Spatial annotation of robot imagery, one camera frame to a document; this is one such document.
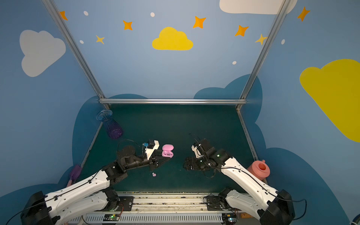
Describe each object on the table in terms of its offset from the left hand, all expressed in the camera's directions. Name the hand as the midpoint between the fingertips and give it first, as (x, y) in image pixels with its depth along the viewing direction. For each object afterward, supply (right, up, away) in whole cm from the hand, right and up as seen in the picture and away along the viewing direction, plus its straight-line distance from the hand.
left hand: (169, 155), depth 67 cm
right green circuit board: (+31, -34, +4) cm, 46 cm away
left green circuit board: (-30, -33, +3) cm, 45 cm away
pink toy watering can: (+49, -10, +9) cm, 51 cm away
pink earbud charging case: (-1, +2, +1) cm, 2 cm away
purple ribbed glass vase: (-43, +9, +33) cm, 55 cm away
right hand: (+12, -7, +9) cm, 17 cm away
